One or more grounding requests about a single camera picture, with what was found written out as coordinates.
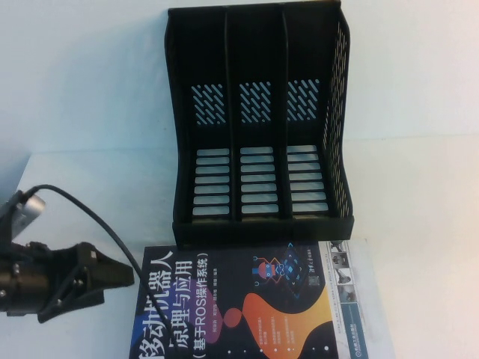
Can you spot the black plastic three-slot book stand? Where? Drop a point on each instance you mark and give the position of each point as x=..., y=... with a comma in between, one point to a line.
x=262, y=232

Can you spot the dark mobile robot ROS book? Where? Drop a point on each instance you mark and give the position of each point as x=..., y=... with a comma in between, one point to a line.
x=232, y=306

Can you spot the white car suspension book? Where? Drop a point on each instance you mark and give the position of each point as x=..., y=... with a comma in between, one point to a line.
x=359, y=299

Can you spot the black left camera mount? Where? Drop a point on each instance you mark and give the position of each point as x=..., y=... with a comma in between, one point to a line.
x=9, y=217

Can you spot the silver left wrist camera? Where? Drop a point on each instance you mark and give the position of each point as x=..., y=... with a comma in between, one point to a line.
x=31, y=211

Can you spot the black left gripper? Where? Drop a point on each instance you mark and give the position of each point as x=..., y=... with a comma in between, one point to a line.
x=41, y=276

